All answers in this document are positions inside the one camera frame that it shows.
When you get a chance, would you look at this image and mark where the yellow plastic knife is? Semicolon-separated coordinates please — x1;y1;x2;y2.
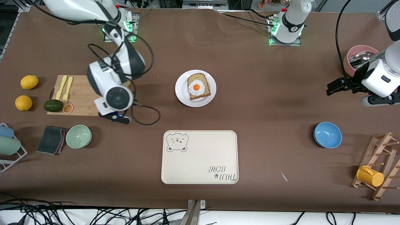
56;75;68;101

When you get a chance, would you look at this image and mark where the black floor cable tangle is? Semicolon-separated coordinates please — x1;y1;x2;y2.
0;192;188;225

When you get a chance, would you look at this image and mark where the dark green avocado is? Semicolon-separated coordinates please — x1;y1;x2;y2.
43;99;64;113

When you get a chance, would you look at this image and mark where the wooden cutting board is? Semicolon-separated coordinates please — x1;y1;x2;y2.
47;75;103;117

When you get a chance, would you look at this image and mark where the yellow lemon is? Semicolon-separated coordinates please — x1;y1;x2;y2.
20;75;39;90
15;95;33;111

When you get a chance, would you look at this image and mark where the cream bear print tray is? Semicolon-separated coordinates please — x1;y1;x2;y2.
161;130;239;185

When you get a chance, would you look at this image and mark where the dark grey folded cloth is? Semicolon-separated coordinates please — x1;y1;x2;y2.
37;125;67;155

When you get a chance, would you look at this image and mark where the yellow mug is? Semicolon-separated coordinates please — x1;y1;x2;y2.
357;166;384;188

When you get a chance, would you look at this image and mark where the wooden mug rack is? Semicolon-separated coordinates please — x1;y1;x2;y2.
351;132;400;201

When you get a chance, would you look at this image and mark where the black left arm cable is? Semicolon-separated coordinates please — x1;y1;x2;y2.
335;0;354;79

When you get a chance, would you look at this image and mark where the bread slice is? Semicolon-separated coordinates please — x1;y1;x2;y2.
187;73;211;101

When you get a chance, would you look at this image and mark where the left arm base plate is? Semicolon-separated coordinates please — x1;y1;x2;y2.
268;17;301;47

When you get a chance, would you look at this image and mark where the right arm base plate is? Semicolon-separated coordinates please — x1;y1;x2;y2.
104;12;138;43

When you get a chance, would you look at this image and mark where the pink bowl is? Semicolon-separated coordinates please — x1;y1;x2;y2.
344;45;380;77

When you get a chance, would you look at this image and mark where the aluminium frame bar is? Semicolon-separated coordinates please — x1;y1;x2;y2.
377;0;400;22

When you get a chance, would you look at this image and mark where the white wire rack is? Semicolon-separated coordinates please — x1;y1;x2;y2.
0;122;28;173

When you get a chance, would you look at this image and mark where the blue bowl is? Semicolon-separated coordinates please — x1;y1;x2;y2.
313;122;343;149

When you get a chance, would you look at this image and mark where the metal ladle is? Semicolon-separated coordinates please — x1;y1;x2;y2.
348;51;375;69

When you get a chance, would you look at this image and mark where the black base cable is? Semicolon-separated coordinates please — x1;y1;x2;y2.
216;9;277;27

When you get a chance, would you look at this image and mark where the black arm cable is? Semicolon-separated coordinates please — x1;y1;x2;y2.
335;0;354;79
88;31;161;126

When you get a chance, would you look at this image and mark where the colourful toy pile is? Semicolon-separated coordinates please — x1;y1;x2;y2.
259;0;282;8

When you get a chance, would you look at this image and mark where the fried egg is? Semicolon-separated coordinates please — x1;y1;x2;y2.
188;79;206;97

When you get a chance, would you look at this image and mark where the pale green cup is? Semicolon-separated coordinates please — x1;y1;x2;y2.
0;136;21;156

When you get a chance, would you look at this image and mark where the yellow plastic fork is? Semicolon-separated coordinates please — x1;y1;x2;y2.
63;77;73;103

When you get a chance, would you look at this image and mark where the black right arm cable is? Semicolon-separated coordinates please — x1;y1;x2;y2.
88;31;161;126

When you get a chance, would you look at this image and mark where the light green bowl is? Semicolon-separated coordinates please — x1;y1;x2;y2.
65;125;93;149

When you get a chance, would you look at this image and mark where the round white plate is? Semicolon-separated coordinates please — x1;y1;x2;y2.
175;69;217;108

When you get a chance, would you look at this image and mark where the pink folded cloth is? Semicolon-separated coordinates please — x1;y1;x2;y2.
58;128;68;153

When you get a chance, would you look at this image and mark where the metal mount bracket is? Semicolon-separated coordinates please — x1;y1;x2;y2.
183;199;207;225

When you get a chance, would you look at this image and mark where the grey metal box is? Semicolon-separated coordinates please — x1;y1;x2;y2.
183;0;228;10

